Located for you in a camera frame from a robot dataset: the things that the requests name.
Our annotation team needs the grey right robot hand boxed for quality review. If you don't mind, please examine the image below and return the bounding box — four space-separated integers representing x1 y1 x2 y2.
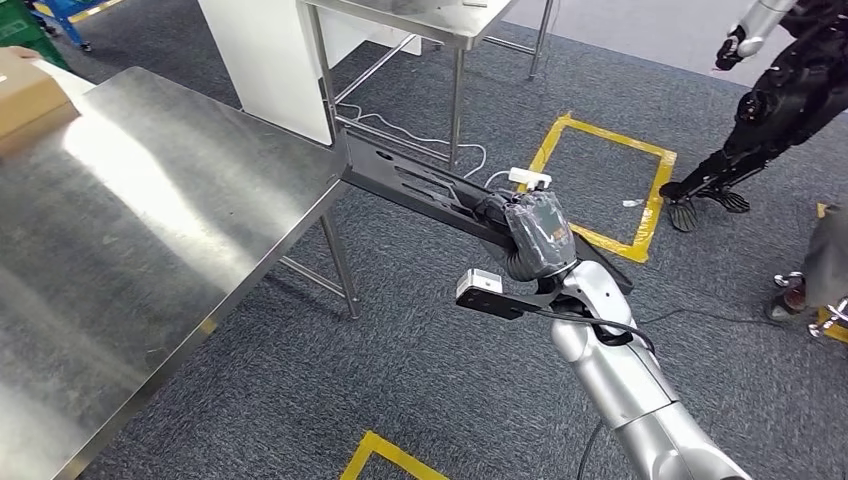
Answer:
476 190 579 273

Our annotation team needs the long black plastic part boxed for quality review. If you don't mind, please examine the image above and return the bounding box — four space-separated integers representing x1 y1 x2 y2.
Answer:
339 127 635 297

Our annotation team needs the large stainless steel workbench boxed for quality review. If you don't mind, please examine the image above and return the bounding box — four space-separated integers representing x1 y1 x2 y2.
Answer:
0 64 364 480

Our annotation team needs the blue steel shelf rack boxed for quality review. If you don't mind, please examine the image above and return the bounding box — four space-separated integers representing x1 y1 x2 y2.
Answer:
29 0 94 54

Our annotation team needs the white power strip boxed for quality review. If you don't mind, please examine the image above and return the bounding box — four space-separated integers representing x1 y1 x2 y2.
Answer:
508 166 554 194

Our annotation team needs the small stainless steel table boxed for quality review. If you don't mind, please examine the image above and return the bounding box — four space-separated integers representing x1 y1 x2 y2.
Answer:
296 0 556 175

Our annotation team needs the black humanoid robot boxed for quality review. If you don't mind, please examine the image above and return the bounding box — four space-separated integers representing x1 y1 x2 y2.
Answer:
659 0 848 234

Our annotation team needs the person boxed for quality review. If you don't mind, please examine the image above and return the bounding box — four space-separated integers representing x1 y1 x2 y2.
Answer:
767 203 848 324

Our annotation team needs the chrome stool black seat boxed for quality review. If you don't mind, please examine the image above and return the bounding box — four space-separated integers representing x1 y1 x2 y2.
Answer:
772 270 848 340

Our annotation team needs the white cabinet panel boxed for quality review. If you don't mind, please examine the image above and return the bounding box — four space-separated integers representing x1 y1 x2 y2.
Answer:
196 0 423 147

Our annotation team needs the white sheet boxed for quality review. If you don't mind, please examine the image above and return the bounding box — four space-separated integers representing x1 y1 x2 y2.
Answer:
31 58 99 115

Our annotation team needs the brown cardboard box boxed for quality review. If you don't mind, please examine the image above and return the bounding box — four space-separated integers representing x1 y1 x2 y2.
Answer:
0 44 82 159

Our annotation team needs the green plastic crate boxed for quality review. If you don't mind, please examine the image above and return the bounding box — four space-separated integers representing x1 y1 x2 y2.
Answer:
0 0 71 71

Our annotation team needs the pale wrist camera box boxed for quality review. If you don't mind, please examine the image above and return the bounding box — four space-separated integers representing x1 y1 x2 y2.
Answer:
455 267 505 297

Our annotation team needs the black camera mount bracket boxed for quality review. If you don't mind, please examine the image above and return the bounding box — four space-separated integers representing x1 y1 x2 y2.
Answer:
455 288 581 323

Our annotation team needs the white power cable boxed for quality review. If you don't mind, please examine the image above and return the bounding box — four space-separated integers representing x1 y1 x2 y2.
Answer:
335 101 515 191

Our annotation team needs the thin black floor cable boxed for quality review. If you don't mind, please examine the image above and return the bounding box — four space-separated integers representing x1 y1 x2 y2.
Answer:
637 306 786 331

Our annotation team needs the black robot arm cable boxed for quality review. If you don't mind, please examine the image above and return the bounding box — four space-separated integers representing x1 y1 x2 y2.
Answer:
533 306 657 480

